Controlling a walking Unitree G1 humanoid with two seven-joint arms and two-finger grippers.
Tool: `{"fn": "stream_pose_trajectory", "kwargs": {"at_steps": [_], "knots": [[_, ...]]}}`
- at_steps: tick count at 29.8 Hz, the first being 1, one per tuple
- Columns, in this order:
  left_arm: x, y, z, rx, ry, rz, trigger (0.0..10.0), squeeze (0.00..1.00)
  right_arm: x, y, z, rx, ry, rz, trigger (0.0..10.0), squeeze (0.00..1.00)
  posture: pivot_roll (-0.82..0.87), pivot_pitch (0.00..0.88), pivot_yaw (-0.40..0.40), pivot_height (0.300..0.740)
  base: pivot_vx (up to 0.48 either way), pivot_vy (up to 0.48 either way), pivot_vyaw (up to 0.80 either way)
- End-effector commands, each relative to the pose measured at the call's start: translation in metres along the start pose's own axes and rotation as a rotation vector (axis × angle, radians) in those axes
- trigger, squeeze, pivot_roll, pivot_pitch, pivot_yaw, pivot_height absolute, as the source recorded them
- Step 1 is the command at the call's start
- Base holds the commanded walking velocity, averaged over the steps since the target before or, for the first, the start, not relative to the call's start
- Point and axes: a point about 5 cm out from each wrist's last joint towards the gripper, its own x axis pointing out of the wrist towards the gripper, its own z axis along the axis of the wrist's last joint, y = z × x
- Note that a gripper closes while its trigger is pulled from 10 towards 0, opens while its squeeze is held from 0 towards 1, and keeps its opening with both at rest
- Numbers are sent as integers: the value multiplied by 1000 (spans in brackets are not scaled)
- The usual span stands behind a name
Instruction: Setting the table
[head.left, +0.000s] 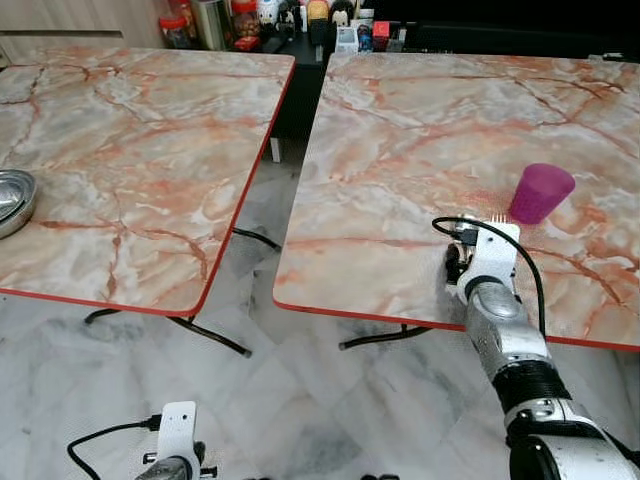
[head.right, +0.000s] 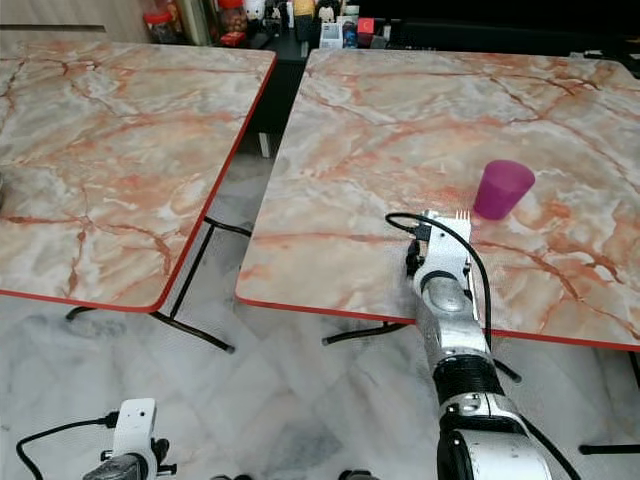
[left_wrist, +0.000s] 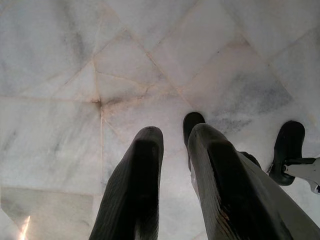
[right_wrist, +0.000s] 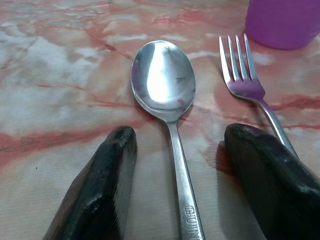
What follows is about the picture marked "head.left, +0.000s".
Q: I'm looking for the purple plastic cup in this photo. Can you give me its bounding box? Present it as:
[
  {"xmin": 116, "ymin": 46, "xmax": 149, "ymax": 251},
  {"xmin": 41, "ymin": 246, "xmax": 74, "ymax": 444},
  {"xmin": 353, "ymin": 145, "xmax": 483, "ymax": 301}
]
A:
[{"xmin": 508, "ymin": 163, "xmax": 577, "ymax": 226}]

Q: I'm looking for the small red box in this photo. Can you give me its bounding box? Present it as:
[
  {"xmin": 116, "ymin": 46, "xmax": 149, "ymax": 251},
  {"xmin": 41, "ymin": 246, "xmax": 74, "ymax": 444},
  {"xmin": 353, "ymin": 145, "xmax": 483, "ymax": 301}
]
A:
[{"xmin": 372, "ymin": 20, "xmax": 392, "ymax": 51}]

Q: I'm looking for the small white box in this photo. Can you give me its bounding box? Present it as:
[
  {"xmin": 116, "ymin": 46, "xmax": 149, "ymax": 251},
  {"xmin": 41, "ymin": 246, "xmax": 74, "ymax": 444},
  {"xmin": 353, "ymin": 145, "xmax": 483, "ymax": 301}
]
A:
[{"xmin": 335, "ymin": 25, "xmax": 360, "ymax": 54}]

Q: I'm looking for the yellow capped dark bottle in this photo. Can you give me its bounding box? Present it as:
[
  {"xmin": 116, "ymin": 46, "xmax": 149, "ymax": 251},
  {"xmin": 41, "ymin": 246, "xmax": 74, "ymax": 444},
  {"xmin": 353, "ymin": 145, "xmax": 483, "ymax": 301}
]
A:
[{"xmin": 307, "ymin": 0, "xmax": 332, "ymax": 47}]

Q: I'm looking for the stainless steel bowl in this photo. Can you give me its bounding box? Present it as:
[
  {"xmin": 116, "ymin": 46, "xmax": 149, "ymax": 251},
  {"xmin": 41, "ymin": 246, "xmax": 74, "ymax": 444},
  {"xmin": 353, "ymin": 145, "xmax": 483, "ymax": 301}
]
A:
[{"xmin": 0, "ymin": 169, "xmax": 40, "ymax": 240}]

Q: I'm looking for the stainless steel canister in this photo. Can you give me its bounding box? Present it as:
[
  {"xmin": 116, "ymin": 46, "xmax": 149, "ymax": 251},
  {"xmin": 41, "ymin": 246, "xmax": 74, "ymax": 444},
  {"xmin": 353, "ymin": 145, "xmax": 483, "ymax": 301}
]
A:
[{"xmin": 192, "ymin": 0, "xmax": 230, "ymax": 51}]

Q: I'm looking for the red lidded glass jar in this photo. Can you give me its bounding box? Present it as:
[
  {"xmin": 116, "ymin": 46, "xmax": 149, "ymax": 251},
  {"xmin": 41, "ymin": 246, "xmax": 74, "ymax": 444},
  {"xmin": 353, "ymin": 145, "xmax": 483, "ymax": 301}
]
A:
[{"xmin": 158, "ymin": 14, "xmax": 192, "ymax": 50}]

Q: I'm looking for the light wooden cabinet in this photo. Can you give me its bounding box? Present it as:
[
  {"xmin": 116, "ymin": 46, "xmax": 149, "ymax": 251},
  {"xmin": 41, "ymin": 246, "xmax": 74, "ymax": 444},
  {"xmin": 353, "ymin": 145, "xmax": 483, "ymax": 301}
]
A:
[{"xmin": 0, "ymin": 0, "xmax": 166, "ymax": 65}]

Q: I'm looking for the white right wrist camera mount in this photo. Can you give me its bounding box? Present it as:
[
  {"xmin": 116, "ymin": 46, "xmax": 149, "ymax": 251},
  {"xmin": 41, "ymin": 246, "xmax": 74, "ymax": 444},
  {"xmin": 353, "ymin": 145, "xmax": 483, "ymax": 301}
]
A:
[{"xmin": 461, "ymin": 221, "xmax": 522, "ymax": 293}]

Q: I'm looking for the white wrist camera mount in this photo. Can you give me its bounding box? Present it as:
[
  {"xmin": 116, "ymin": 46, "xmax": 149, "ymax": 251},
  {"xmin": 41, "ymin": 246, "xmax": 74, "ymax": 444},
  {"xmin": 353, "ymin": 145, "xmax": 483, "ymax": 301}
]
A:
[
  {"xmin": 461, "ymin": 221, "xmax": 522, "ymax": 293},
  {"xmin": 157, "ymin": 401, "xmax": 200, "ymax": 466}
]

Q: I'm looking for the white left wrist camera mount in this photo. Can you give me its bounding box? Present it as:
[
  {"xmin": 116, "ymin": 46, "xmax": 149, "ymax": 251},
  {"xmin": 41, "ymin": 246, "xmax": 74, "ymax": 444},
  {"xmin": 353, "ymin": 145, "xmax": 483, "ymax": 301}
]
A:
[{"xmin": 157, "ymin": 401, "xmax": 200, "ymax": 466}]

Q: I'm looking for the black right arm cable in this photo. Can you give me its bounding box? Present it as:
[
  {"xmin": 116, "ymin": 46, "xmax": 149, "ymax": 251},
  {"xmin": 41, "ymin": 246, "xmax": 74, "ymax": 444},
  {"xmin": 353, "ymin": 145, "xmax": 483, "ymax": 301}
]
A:
[{"xmin": 432, "ymin": 216, "xmax": 548, "ymax": 339}]

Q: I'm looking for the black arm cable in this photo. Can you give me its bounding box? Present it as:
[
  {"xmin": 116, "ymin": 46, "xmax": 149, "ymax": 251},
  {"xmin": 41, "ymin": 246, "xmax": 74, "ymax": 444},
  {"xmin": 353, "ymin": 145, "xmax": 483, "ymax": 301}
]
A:
[
  {"xmin": 432, "ymin": 216, "xmax": 548, "ymax": 339},
  {"xmin": 67, "ymin": 415, "xmax": 163, "ymax": 480}
]

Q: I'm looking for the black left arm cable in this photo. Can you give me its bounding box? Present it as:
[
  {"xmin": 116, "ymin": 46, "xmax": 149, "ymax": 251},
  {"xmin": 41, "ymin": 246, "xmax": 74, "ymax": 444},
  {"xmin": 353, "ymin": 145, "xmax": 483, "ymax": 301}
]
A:
[{"xmin": 67, "ymin": 415, "xmax": 163, "ymax": 480}]

